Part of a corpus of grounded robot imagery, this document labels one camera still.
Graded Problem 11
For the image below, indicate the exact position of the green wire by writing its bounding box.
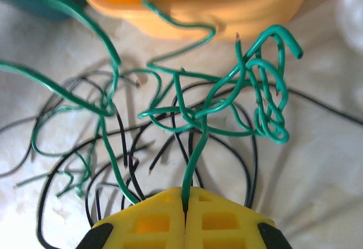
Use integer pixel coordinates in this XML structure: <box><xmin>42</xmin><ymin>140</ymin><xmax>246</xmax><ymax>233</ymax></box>
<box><xmin>141</xmin><ymin>0</ymin><xmax>256</xmax><ymax>91</ymax></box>
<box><xmin>137</xmin><ymin>24</ymin><xmax>304</xmax><ymax>213</ymax></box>
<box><xmin>12</xmin><ymin>104</ymin><xmax>114</xmax><ymax>199</ymax></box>
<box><xmin>0</xmin><ymin>60</ymin><xmax>142</xmax><ymax>204</ymax></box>
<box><xmin>0</xmin><ymin>0</ymin><xmax>123</xmax><ymax>116</ymax></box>

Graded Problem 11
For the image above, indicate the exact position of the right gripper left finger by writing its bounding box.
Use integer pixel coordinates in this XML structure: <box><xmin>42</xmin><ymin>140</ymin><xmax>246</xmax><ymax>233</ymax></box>
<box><xmin>76</xmin><ymin>186</ymin><xmax>187</xmax><ymax>249</ymax></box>

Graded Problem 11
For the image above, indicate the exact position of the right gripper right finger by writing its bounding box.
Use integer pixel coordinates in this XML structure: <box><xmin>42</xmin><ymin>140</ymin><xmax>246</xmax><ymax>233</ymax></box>
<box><xmin>184</xmin><ymin>186</ymin><xmax>293</xmax><ymax>249</ymax></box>

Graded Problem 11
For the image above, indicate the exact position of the orange plastic bin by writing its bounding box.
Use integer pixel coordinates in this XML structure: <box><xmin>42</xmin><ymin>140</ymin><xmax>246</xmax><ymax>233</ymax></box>
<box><xmin>78</xmin><ymin>0</ymin><xmax>314</xmax><ymax>42</ymax></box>

